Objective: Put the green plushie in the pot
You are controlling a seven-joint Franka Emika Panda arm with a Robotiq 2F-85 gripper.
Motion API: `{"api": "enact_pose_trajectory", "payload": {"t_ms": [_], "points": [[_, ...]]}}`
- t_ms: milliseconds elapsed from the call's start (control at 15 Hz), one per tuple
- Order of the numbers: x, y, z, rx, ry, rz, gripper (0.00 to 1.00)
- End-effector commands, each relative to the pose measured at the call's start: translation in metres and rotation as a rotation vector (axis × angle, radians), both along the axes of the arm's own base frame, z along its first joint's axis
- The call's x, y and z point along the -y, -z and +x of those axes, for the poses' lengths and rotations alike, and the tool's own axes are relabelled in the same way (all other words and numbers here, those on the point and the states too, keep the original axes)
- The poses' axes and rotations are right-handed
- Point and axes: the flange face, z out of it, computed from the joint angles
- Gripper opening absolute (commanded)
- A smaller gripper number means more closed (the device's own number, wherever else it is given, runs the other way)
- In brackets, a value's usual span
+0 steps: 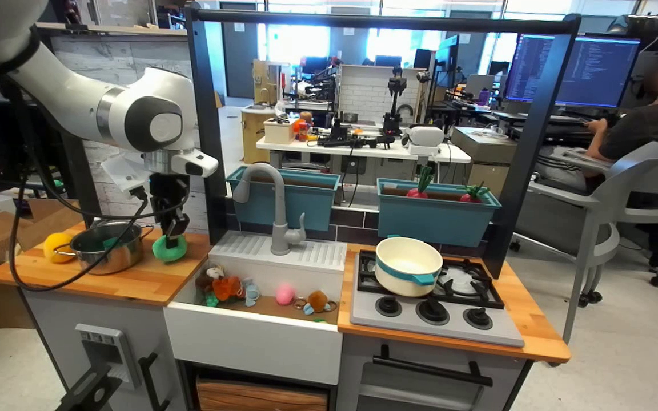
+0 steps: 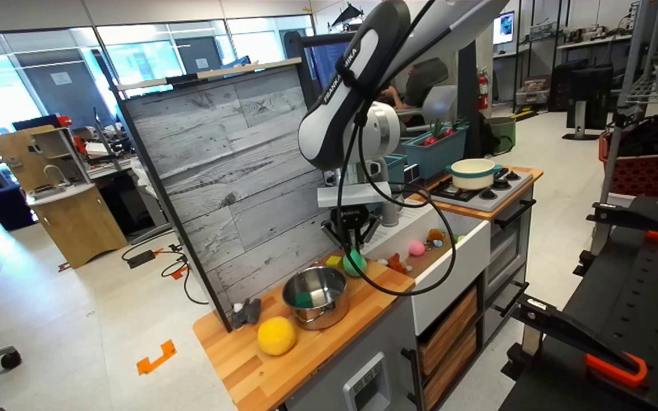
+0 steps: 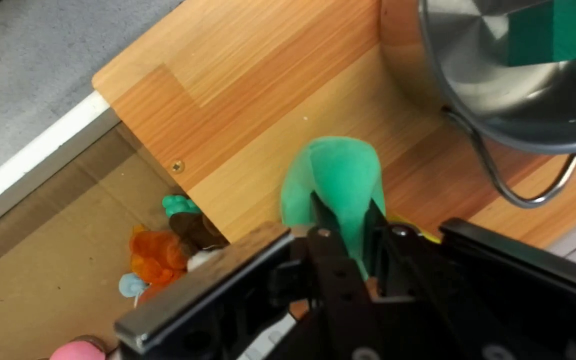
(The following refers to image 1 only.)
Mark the brown orange plush toy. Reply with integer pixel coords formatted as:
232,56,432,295
194,262,248,306

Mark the white pot with teal handle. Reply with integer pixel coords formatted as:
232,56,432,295
372,236,446,298

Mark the toy kitchen cabinet wooden counter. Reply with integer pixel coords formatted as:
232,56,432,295
0,223,574,411

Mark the white background table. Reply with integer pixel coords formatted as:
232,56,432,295
256,134,473,167

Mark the grey office chair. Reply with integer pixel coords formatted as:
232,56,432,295
531,140,658,344

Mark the yellow round plushie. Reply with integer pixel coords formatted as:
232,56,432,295
41,231,81,266

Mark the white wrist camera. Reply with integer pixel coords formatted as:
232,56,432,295
170,147,223,180

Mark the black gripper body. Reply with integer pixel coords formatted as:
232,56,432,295
148,172,193,214

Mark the grey toy stove top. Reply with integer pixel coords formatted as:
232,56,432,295
350,249,529,349

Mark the grey wood pattern backboard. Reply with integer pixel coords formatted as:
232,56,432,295
41,32,212,225

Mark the cardboard box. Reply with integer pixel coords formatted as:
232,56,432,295
0,198,81,265

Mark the pink ball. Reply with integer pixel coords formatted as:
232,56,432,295
272,284,297,307

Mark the computer monitor blue screen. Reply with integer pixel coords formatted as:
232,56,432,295
501,32,642,112

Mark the green round plushie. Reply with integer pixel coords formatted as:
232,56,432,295
152,232,193,265

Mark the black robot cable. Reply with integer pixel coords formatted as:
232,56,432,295
7,134,156,295

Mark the stainless steel pot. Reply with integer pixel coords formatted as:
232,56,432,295
69,223,146,276

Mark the small blue toy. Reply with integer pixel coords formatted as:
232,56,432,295
242,281,264,307

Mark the black metal frame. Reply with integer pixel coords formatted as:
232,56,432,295
186,7,582,281

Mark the teal plastic bin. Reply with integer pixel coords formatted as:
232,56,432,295
376,175,502,249
224,164,344,236

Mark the seated person dark shirt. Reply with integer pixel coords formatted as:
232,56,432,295
582,48,658,162

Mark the grey toy faucet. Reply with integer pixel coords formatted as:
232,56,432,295
232,162,311,257

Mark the white toy sink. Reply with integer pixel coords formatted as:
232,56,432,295
162,229,350,386

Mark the small orange toy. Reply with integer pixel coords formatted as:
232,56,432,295
303,287,339,315

